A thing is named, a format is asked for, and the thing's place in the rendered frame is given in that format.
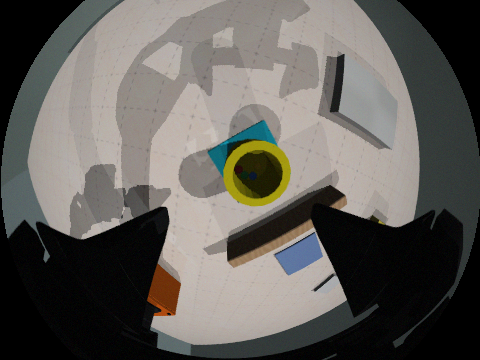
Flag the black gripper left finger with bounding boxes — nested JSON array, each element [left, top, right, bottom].
[[36, 207, 169, 335]]

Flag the yellow flat block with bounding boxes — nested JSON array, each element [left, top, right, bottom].
[[369, 215, 384, 224]]

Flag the brown wooden plank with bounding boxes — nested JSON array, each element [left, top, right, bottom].
[[227, 185, 347, 267]]

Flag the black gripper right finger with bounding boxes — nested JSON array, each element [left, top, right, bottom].
[[311, 203, 435, 317]]

